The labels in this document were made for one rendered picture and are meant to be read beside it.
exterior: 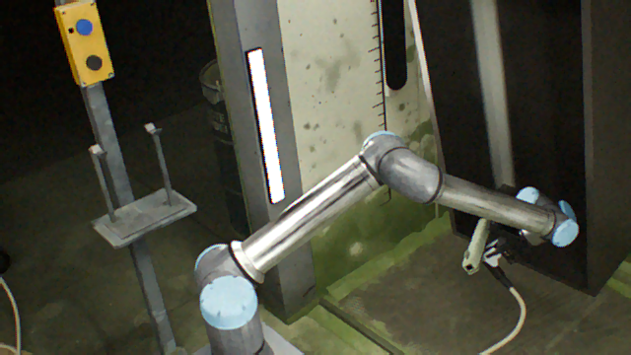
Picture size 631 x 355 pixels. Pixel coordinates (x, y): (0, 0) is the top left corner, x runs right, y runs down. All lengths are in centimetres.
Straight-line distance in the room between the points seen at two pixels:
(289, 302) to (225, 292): 118
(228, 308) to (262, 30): 107
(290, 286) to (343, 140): 67
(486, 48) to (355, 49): 54
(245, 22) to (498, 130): 108
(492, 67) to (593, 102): 72
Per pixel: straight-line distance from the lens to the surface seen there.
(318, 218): 195
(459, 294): 313
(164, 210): 251
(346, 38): 275
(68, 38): 231
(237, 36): 244
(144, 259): 276
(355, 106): 287
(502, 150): 285
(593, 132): 204
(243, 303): 183
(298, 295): 305
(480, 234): 255
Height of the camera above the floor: 206
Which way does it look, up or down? 30 degrees down
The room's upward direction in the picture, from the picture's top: 7 degrees counter-clockwise
